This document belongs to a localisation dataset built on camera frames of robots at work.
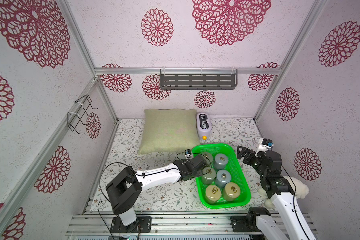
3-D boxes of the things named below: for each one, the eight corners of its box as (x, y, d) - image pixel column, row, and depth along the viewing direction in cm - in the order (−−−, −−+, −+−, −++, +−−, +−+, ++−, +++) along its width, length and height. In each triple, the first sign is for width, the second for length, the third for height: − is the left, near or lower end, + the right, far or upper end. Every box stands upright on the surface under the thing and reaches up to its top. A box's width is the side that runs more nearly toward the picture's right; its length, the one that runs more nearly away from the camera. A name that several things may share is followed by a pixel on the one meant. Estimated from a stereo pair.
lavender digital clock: (197, 142, 109) (198, 133, 101) (195, 122, 122) (196, 112, 113) (211, 142, 109) (213, 133, 101) (207, 122, 122) (209, 112, 113)
